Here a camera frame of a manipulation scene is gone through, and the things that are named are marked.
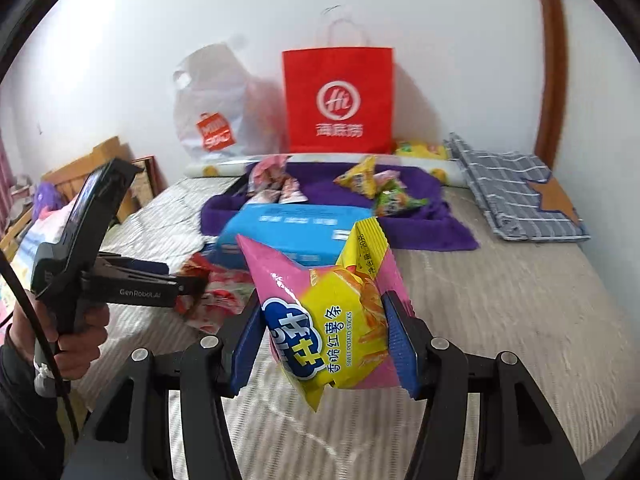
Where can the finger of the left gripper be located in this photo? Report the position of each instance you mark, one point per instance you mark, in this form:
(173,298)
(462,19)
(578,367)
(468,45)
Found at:
(139,288)
(123,262)

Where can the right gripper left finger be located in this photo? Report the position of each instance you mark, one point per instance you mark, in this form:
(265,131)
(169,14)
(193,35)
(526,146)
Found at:
(127,434)

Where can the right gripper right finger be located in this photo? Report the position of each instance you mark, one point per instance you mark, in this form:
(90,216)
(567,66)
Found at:
(519,436)

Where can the pink white flower packet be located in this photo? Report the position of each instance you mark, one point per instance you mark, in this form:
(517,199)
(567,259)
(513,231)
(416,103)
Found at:
(226,294)

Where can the pink yellow potato sticks bag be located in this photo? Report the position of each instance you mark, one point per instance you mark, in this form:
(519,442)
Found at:
(327,324)

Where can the yellow snack packet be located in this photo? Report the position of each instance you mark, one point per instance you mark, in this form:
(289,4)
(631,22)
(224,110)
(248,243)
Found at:
(360,178)

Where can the green snack packet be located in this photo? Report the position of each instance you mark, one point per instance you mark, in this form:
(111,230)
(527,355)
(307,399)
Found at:
(393,199)

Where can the person left hand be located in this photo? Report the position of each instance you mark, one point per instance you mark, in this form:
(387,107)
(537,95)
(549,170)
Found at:
(77,350)

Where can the red snack packet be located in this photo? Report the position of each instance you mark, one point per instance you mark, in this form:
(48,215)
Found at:
(197,264)

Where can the patterned small box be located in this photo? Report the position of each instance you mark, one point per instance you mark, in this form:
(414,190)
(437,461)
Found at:
(148,183)

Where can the wooden bed headboard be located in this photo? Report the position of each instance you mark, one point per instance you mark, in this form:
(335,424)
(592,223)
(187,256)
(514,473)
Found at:
(67,180)

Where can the pink purple candy packet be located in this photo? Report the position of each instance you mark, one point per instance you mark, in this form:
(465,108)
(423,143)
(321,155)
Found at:
(270,183)

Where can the white Miniso plastic bag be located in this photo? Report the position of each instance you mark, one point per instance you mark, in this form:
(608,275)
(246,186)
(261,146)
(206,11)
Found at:
(222,111)

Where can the blue tissue pack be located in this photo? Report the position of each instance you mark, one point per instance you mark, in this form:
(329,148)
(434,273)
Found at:
(311,235)

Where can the grey checked folded cloth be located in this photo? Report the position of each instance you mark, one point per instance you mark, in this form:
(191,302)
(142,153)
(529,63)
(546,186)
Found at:
(519,195)

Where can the purple towel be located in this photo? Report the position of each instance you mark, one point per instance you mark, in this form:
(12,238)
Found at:
(431,227)

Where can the red paper shopping bag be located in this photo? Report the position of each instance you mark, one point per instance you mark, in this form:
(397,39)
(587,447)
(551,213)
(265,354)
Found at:
(339,96)

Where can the yellow lemon tea pack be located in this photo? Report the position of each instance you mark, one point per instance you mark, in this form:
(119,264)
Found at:
(417,149)

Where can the brown wooden door frame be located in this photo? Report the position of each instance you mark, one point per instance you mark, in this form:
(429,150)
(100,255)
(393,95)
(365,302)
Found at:
(553,99)

